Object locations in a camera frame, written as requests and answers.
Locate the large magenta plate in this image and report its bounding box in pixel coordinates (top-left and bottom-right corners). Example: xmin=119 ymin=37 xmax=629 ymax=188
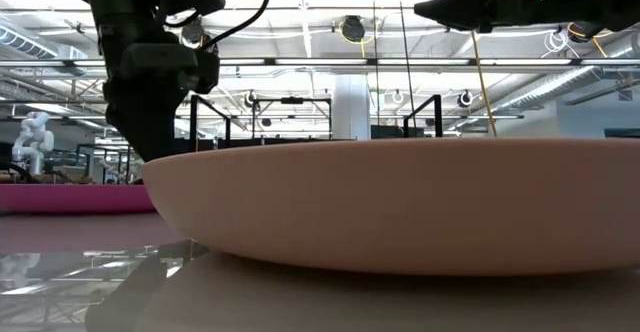
xmin=0 ymin=182 xmax=157 ymax=216

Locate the yellow hanging cable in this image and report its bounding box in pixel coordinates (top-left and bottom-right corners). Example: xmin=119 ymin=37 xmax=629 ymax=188
xmin=469 ymin=29 xmax=500 ymax=138

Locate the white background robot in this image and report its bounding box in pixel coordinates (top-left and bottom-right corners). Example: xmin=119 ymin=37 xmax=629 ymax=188
xmin=10 ymin=110 xmax=56 ymax=176

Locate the black hanging cable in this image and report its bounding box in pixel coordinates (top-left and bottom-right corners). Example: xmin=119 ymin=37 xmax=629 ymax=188
xmin=396 ymin=0 xmax=419 ymax=133

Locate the large salmon plate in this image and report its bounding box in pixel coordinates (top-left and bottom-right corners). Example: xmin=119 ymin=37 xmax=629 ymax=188
xmin=142 ymin=137 xmax=640 ymax=277

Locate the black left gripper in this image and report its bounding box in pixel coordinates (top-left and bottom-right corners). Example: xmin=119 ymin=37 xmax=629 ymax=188
xmin=98 ymin=19 xmax=222 ymax=164

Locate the white building pillar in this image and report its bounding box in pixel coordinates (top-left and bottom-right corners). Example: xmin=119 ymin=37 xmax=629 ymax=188
xmin=332 ymin=74 xmax=372 ymax=141

